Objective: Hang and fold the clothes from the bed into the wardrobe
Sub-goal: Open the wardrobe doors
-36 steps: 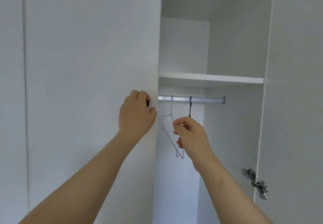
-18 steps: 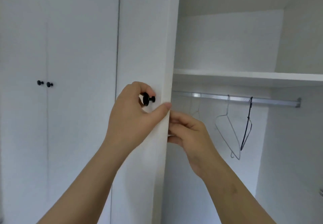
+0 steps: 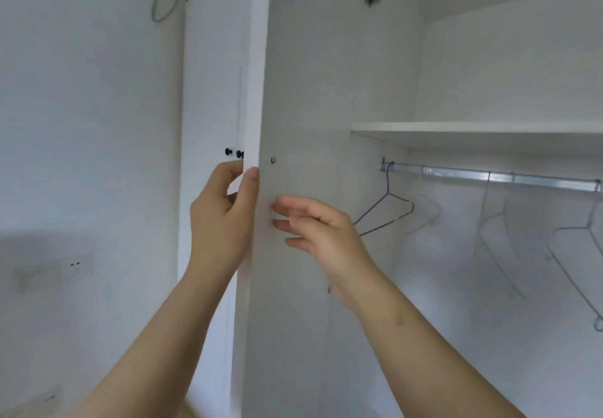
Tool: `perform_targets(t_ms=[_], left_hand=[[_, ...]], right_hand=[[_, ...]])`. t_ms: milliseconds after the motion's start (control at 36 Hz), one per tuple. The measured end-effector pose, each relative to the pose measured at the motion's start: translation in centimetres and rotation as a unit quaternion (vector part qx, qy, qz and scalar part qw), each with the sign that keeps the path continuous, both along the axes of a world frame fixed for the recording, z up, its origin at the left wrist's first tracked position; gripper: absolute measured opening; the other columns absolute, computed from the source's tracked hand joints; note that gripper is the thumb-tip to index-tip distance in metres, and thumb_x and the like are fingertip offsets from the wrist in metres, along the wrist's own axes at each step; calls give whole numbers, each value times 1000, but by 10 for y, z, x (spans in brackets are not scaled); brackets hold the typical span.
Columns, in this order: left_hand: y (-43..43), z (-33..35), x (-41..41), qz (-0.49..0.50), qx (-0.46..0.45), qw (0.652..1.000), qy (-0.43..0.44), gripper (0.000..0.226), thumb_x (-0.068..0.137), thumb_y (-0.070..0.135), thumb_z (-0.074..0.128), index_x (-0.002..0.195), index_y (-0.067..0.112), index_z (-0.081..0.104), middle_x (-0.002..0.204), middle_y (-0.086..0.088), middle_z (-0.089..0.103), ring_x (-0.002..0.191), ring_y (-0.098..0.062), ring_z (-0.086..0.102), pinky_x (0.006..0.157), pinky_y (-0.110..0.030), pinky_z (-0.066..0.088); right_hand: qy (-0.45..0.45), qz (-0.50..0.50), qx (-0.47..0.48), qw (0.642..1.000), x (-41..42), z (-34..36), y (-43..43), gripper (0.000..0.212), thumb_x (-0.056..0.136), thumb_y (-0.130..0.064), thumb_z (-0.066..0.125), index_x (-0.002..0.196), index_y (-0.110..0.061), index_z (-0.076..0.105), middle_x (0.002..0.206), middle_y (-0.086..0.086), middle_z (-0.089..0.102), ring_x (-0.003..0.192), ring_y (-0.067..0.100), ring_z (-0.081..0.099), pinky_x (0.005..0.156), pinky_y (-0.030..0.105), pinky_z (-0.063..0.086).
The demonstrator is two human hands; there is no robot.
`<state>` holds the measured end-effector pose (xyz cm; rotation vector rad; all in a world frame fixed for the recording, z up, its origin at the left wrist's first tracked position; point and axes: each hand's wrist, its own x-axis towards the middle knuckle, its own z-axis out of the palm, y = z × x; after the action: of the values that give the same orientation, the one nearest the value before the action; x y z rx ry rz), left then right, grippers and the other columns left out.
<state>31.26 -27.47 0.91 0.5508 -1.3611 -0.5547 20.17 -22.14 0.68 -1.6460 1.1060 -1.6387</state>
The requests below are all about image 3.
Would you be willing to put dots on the person's left hand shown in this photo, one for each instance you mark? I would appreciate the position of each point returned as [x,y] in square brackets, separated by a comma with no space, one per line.
[221,229]

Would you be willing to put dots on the person's left forearm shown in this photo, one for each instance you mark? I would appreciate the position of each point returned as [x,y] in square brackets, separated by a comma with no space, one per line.
[160,356]

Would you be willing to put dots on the person's right forearm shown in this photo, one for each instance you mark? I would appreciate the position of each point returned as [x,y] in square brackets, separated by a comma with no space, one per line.
[424,366]

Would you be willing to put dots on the person's right hand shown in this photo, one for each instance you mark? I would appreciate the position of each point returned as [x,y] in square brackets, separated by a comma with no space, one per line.
[330,243]

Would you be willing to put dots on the purple wire hanger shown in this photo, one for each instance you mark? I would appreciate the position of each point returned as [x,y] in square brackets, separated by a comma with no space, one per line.
[386,201]

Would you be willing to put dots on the white wardrobe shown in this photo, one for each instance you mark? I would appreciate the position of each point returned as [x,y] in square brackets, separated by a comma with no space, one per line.
[311,74]

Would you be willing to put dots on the beige wire hanger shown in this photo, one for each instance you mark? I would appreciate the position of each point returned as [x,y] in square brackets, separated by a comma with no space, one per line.
[429,213]

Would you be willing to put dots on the white wall socket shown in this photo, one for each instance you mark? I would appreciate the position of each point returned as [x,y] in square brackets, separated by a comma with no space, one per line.
[28,405]

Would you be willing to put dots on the metal closet rod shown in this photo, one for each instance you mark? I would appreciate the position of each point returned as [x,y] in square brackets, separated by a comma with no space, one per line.
[490,177]

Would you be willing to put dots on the cream hanger with metal hook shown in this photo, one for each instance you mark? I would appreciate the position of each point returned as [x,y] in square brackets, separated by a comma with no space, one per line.
[490,234]

